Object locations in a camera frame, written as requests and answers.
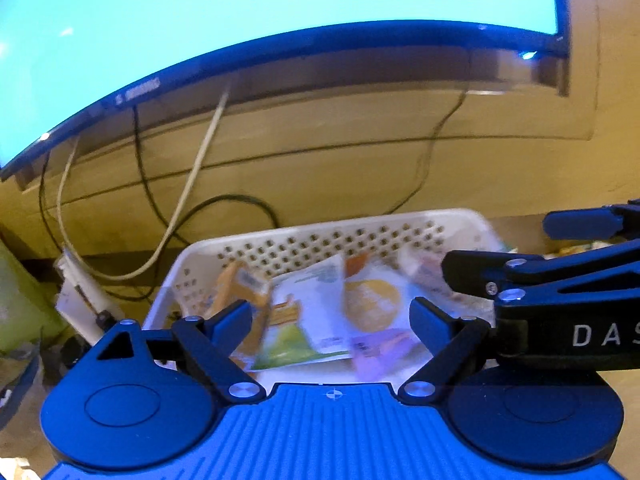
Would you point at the white power adapter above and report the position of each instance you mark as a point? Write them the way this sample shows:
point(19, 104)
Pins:
point(81, 299)

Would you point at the small floral tissue pack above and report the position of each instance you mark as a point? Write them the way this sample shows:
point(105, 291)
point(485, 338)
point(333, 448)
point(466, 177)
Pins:
point(422, 268)

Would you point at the white perforated plastic basket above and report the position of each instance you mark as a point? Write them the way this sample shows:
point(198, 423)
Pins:
point(190, 281)

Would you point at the brown cardboard snack box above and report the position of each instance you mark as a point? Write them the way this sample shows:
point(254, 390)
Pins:
point(240, 299)

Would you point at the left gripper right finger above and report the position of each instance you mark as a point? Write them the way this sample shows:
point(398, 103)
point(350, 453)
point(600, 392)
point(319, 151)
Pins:
point(459, 348)

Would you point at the samsung monitor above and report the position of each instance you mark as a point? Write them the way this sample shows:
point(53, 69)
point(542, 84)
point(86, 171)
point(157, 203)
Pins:
point(66, 64)

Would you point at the white green illustrated booklet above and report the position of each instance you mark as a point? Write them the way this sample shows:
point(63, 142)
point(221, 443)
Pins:
point(306, 323)

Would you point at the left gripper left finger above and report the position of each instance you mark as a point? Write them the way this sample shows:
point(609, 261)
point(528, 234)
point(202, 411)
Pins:
point(205, 349)

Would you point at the green floral bag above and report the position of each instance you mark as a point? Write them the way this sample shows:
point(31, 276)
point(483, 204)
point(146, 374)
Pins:
point(29, 322)

